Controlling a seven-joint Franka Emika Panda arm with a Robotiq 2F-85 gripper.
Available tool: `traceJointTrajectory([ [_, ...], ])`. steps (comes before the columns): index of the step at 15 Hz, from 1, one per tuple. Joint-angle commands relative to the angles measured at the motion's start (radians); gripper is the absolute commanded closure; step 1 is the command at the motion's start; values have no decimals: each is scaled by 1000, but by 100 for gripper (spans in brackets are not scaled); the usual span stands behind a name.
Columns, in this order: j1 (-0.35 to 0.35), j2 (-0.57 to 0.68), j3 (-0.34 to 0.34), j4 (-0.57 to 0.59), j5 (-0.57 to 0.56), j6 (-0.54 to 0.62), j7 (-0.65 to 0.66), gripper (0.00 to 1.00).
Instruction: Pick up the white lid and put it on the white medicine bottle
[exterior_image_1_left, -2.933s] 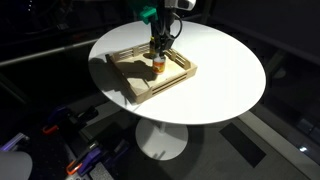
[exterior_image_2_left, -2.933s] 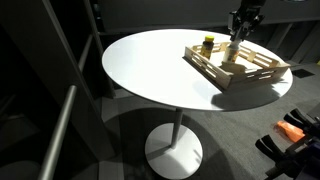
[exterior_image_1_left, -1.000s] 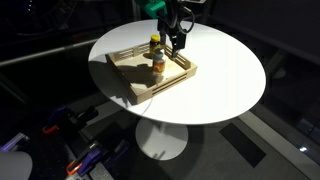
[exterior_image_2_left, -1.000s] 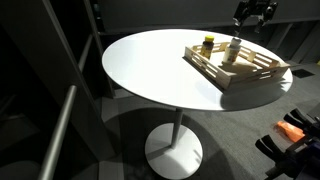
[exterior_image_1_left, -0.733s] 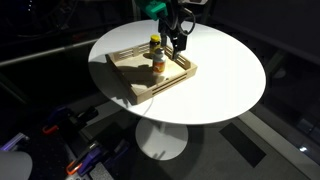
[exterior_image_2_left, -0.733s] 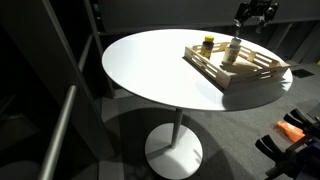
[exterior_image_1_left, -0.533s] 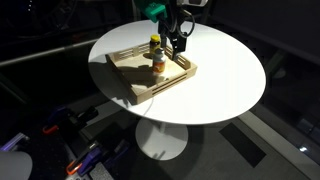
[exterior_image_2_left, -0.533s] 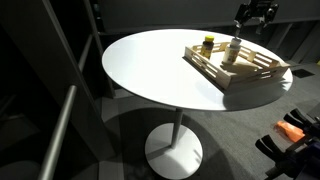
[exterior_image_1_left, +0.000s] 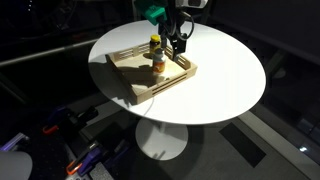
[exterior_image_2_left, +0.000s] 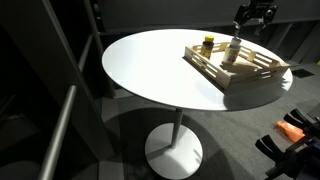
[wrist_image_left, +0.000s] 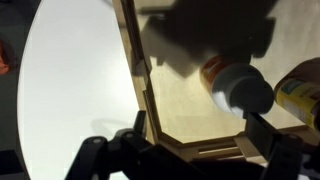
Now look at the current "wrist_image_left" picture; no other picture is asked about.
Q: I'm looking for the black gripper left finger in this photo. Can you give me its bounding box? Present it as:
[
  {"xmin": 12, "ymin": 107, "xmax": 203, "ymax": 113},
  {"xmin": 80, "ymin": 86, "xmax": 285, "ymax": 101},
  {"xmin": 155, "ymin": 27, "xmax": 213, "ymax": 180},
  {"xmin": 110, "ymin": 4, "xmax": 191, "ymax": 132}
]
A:
[{"xmin": 132, "ymin": 109, "xmax": 148, "ymax": 138}]

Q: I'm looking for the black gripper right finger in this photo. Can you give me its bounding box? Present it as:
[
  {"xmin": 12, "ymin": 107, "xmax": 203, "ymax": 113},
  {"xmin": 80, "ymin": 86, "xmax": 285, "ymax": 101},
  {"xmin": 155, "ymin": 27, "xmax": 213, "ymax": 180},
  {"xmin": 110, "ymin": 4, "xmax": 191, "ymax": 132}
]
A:
[{"xmin": 245, "ymin": 112, "xmax": 305, "ymax": 180}]

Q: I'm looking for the small white bottle lid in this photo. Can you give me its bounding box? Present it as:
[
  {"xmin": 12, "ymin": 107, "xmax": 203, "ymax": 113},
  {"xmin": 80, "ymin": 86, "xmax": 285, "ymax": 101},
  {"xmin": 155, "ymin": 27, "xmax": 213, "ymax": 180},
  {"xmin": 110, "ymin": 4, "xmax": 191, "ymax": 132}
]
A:
[{"xmin": 229, "ymin": 77, "xmax": 275, "ymax": 116}]

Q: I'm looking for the brown bottle yellow lid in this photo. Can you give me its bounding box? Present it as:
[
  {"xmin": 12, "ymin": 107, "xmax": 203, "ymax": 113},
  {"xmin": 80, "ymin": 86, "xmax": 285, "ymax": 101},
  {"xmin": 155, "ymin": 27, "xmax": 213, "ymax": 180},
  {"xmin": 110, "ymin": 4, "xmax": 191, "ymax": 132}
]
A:
[{"xmin": 273, "ymin": 57, "xmax": 320, "ymax": 133}]

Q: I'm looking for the white medicine bottle orange label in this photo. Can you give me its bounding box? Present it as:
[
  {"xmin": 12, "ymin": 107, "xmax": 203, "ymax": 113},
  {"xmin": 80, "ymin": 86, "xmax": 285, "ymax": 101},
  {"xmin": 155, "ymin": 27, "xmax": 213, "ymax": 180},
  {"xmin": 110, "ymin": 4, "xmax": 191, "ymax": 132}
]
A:
[{"xmin": 199, "ymin": 54, "xmax": 268, "ymax": 118}]

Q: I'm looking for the light wooden slatted tray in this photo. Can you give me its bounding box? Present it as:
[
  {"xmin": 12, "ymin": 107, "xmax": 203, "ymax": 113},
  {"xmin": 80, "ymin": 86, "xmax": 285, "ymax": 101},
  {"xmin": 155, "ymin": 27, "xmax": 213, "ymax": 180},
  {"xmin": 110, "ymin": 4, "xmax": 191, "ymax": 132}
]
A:
[{"xmin": 111, "ymin": 0, "xmax": 320, "ymax": 165}]

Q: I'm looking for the black orange bar clamp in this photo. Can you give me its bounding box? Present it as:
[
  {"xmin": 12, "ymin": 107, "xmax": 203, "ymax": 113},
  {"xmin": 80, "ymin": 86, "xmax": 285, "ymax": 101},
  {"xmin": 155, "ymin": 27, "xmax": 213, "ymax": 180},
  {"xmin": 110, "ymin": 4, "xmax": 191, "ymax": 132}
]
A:
[{"xmin": 0, "ymin": 39, "xmax": 12, "ymax": 76}]

